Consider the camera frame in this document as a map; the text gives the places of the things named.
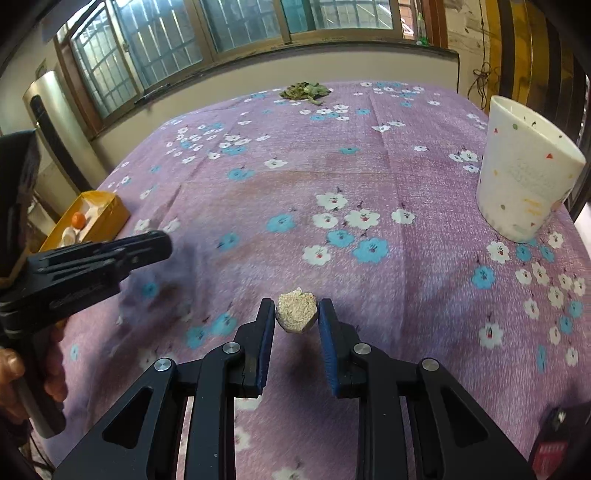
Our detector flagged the black device with red label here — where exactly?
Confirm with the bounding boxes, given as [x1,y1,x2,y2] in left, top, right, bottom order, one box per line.
[529,406,578,480]

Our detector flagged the white dotted cup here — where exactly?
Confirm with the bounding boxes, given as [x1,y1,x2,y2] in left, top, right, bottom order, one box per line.
[476,95,587,244]

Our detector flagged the hanging cables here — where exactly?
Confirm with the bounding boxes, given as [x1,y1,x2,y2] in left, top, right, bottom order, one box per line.
[471,0,502,100]

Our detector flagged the yellow cardboard box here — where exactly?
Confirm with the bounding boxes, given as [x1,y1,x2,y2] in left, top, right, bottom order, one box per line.
[39,191,131,252]

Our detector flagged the cream chunk with grainy face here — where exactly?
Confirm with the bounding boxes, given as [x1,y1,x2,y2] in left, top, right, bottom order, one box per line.
[275,287,320,334]

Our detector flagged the purple floral tablecloth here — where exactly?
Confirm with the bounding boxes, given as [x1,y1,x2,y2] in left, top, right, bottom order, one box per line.
[44,80,591,480]

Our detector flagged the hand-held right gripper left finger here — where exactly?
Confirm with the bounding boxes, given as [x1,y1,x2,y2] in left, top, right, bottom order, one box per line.
[54,298,276,480]

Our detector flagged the yellow black striped panel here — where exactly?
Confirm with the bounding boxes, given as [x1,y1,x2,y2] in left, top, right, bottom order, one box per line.
[485,0,591,139]

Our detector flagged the person's left hand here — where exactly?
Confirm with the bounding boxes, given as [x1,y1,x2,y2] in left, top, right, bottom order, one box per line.
[0,323,68,422]

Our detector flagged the silver standing air conditioner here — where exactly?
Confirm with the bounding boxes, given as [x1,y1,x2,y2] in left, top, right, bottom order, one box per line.
[23,69,100,195]

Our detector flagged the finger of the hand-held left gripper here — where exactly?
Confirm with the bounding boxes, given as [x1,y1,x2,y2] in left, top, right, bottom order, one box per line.
[28,231,173,297]

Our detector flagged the barred window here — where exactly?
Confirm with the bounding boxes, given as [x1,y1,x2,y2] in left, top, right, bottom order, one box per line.
[55,0,416,125]

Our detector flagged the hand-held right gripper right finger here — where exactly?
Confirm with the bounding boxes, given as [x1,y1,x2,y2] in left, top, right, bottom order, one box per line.
[318,298,539,480]

